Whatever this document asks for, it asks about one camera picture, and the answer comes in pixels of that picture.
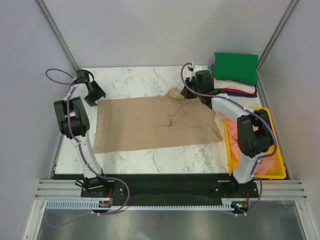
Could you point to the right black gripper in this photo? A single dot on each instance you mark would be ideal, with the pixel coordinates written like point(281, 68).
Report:
point(186, 94)

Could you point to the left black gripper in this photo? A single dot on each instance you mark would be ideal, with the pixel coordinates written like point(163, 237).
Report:
point(99, 93)

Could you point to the beige t shirt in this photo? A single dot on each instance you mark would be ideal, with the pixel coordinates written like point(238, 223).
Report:
point(144, 123)

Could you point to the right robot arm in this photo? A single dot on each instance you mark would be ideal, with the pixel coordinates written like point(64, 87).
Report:
point(255, 136)

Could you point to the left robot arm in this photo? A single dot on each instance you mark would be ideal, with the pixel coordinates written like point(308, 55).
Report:
point(73, 123)

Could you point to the white folded t shirt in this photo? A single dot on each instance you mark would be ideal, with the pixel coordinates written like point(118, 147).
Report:
point(222, 84)

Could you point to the red folded t shirt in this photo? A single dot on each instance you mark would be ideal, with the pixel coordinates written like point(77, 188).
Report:
point(235, 77)

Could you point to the green folded t shirt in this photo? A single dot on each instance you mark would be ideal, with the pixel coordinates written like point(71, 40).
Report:
point(237, 67)

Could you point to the dark blue folded t shirt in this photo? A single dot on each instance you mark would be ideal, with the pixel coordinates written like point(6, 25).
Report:
point(240, 94)

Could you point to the pink t shirt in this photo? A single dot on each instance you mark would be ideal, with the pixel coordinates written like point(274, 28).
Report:
point(266, 163)

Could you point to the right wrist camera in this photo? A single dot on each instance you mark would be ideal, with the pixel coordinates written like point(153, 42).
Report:
point(199, 76)

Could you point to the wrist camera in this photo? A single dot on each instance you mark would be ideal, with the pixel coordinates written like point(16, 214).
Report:
point(83, 76)
point(199, 76)

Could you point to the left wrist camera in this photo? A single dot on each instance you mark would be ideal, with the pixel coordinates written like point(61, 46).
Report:
point(83, 76)

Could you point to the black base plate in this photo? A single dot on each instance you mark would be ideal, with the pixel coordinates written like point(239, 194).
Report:
point(188, 188)

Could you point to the left aluminium frame post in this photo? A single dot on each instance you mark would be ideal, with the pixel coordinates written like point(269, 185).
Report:
point(57, 33)

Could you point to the aluminium frame post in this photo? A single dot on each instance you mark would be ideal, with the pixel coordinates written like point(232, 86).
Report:
point(277, 32)
point(57, 33)

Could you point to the white cable duct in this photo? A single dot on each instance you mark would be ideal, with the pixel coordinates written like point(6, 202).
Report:
point(227, 204)

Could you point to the right aluminium frame post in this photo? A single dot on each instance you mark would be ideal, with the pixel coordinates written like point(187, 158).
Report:
point(277, 32)

